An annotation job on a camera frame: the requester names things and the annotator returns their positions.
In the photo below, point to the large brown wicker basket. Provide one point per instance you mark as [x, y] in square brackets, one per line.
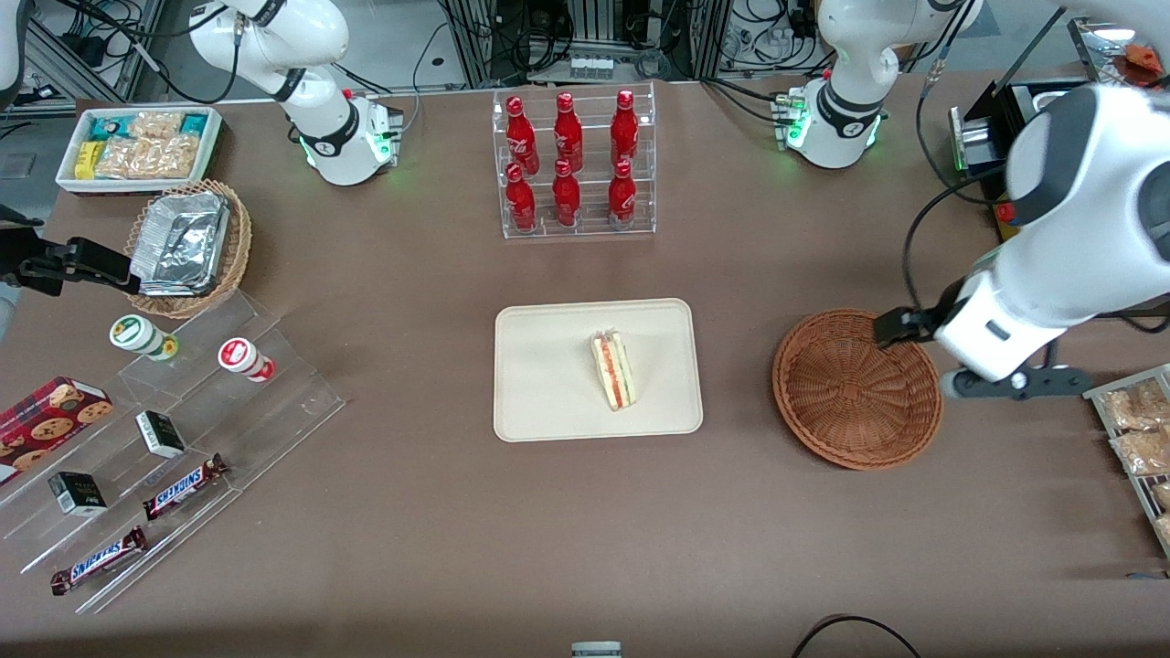
[850, 393]

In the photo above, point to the clear fried snack packet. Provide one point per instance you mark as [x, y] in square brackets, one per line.
[1143, 452]
[1164, 530]
[1133, 407]
[1163, 495]

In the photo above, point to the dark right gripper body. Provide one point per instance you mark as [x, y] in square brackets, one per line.
[20, 256]

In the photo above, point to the red lid white cup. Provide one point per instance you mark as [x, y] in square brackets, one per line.
[242, 356]

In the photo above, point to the triangular sandwich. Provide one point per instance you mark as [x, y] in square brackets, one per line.
[614, 370]

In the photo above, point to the red cola bottle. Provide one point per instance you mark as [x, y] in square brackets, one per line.
[568, 137]
[567, 199]
[521, 137]
[521, 203]
[624, 132]
[622, 199]

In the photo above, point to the clear acrylic stepped stand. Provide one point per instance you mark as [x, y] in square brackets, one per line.
[274, 411]

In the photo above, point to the small grey edge device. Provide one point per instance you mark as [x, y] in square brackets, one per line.
[596, 651]

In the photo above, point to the cream plastic tray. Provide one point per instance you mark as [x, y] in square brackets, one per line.
[548, 384]

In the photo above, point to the red cookie box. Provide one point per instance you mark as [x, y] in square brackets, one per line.
[46, 425]

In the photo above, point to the stack of foil trays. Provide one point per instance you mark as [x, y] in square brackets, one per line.
[178, 242]

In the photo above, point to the clear rice cracker packet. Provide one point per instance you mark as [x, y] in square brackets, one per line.
[146, 157]

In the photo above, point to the clear acrylic bottle rack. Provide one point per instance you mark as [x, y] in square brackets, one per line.
[594, 228]

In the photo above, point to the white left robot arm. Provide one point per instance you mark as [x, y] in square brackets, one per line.
[1097, 201]

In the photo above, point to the yellow snack packet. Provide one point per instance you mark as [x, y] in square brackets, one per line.
[86, 161]

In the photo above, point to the black food warmer cabinet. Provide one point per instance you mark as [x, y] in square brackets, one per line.
[1005, 119]

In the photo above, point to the teal snack packet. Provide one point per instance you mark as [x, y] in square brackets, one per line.
[105, 128]

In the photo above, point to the small black box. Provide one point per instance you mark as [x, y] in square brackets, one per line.
[78, 493]
[161, 434]

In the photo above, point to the white rectangular snack bin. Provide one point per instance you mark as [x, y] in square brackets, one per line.
[212, 155]

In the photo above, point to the green lid white cup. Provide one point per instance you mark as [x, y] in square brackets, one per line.
[137, 334]

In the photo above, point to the small tan wicker basket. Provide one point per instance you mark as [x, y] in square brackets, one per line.
[239, 247]

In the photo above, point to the snickers chocolate bar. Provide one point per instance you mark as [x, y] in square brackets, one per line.
[99, 560]
[183, 487]

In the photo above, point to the aluminium frame rack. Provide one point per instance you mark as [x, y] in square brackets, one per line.
[475, 41]

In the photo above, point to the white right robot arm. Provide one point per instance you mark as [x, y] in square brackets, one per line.
[338, 137]

